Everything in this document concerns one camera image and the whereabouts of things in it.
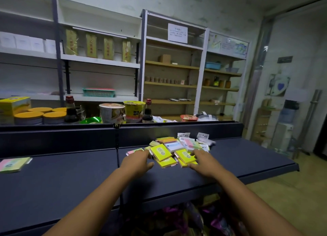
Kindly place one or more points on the person's right hand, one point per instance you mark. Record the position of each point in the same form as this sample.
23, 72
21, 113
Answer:
208, 165

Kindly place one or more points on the person's left hand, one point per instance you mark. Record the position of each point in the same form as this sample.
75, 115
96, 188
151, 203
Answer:
135, 163

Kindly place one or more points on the person's right thumb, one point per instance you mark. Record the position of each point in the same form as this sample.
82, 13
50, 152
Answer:
194, 166

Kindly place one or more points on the person's left thumb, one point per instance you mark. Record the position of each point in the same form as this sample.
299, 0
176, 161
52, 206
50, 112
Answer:
150, 165

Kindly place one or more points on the person's right forearm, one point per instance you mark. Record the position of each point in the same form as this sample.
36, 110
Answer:
250, 207

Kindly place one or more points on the person's left forearm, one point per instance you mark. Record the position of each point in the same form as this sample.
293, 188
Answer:
94, 207

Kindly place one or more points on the pile of colourful notepad packets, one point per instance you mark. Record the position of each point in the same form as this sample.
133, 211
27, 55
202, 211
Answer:
176, 147

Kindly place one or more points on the red instant noodle bowl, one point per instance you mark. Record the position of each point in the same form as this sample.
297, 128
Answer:
189, 117

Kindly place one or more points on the dark soy sauce bottle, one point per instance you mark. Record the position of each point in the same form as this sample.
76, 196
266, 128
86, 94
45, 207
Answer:
71, 113
147, 114

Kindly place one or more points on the heap of colourful snack bags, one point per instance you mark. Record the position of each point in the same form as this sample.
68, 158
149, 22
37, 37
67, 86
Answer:
189, 218

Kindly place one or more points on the yellow instant noodle cup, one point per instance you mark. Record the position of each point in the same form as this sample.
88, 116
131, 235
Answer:
134, 110

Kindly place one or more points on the white instant noodle cup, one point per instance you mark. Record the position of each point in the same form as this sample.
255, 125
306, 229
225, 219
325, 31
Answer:
111, 113

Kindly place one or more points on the green snack packet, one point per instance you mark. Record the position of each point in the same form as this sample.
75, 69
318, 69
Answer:
90, 120

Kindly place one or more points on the small wooden rack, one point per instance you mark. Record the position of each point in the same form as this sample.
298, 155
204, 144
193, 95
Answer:
263, 123

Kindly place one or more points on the wooden shelf unit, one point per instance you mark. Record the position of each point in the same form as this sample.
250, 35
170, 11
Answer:
173, 85

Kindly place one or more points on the brown glass jar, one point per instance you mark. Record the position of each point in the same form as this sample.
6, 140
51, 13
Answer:
221, 84
227, 84
206, 82

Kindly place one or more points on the row of small brown jars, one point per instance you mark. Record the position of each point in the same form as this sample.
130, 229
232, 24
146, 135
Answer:
163, 80

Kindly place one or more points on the green glass jar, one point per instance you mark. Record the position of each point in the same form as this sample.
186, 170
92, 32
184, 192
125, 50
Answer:
216, 81

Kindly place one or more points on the dark blue display shelf unit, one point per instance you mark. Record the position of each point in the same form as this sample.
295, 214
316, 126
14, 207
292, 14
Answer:
63, 179

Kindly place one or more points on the teal plastic basket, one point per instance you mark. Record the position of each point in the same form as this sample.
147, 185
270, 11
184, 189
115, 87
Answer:
99, 92

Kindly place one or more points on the water dispenser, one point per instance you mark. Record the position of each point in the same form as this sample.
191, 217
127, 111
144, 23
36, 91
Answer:
284, 126

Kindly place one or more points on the blue plastic basin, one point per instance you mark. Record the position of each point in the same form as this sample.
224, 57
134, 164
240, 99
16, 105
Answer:
213, 65

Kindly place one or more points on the grey plastic basin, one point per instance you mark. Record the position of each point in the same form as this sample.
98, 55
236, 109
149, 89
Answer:
232, 70

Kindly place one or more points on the yellow-lidded round tin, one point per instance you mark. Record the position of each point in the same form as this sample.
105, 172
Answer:
28, 117
54, 117
60, 109
40, 109

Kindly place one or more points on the small cardboard box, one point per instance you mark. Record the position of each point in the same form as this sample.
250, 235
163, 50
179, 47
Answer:
164, 58

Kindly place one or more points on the white metal shelf unit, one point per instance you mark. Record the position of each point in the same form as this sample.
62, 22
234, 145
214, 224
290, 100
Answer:
99, 60

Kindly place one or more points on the yellow tall packet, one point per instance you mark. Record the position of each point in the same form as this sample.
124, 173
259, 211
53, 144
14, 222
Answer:
108, 48
91, 45
71, 42
126, 51

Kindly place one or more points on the metal poles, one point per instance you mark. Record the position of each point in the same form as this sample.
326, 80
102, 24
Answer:
307, 123

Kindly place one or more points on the pale printed banner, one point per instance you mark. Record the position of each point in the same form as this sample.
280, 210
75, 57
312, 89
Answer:
228, 46

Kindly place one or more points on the white paper notice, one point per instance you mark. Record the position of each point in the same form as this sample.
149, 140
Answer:
177, 33

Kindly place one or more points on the pastel pink green notepad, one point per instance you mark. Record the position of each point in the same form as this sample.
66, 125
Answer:
12, 164

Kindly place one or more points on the yellow cardboard box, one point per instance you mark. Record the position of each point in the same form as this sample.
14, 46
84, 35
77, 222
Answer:
12, 108

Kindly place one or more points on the white box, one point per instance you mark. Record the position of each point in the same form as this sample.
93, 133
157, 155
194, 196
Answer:
23, 42
7, 40
52, 46
37, 44

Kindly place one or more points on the wall poster with blue heart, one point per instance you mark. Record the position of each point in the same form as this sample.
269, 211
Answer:
278, 85

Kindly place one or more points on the dark wall sign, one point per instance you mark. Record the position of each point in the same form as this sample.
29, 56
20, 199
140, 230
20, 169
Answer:
285, 59

